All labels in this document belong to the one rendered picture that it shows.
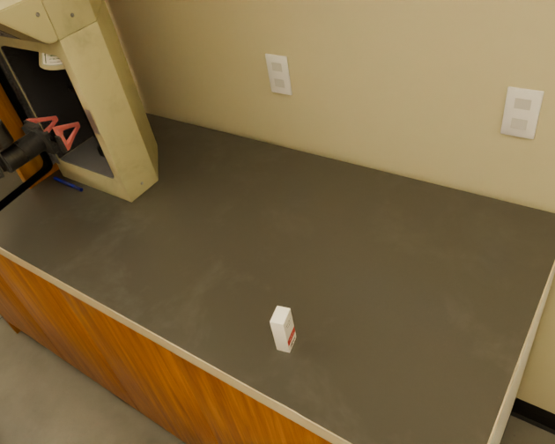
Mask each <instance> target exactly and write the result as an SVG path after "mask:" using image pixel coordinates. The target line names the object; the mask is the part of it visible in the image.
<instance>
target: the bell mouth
mask: <svg viewBox="0 0 555 444"><path fill-rule="evenodd" d="M39 65H40V67H41V68H42V69H44V70H65V68H64V66H63V63H62V61H61V60H60V59H59V58H58V57H57V56H56V55H51V54H45V53H41V52H39Z"/></svg>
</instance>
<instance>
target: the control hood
mask: <svg viewBox="0 0 555 444"><path fill-rule="evenodd" d="M0 30H1V31H3V32H5V33H8V34H10V35H13V36H15V37H17V38H19V39H21V40H23V41H32V42H38V43H43V44H52V43H54V42H56V41H57V40H58V38H57V36H56V32H55V30H54V28H53V27H52V25H51V22H50V20H49V18H48V14H47V13H46V11H45V9H44V6H43V4H42V2H41V0H0ZM19 39H18V40H19Z"/></svg>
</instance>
